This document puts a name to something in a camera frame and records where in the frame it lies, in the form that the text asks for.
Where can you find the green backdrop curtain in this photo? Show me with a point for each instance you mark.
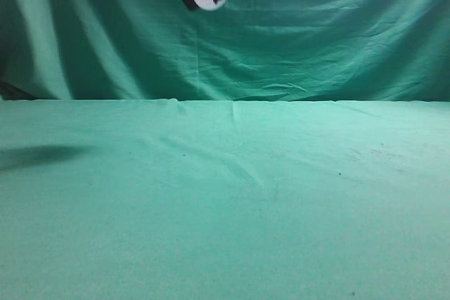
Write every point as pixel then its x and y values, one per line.
pixel 291 50

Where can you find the green table cloth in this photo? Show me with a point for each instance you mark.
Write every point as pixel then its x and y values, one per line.
pixel 161 199

